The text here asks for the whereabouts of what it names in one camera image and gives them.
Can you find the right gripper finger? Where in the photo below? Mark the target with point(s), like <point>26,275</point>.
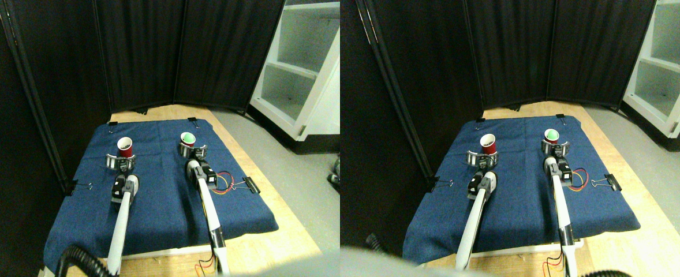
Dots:
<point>183,150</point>
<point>546,148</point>
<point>202,151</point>
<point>565,149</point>

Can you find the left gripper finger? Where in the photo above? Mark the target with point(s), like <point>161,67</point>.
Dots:
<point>133,163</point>
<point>495,161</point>
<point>474,159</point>
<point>112,161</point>

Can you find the green ball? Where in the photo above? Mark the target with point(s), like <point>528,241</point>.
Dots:
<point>552,135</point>
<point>188,137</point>

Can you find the red cup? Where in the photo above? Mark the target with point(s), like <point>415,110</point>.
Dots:
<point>488,149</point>
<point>125,150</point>

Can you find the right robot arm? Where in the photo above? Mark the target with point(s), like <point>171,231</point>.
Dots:
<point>210,213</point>
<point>562,219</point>

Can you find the dark blue cloth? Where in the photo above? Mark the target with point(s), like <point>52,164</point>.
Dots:
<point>525,208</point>
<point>164,208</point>

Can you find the white board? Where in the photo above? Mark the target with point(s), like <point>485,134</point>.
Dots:
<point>519,248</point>

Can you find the black curtain stand pole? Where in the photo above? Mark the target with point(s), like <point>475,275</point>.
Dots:
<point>396,92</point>
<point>31,86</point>

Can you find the small black object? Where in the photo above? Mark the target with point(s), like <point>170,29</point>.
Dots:
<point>334,173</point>

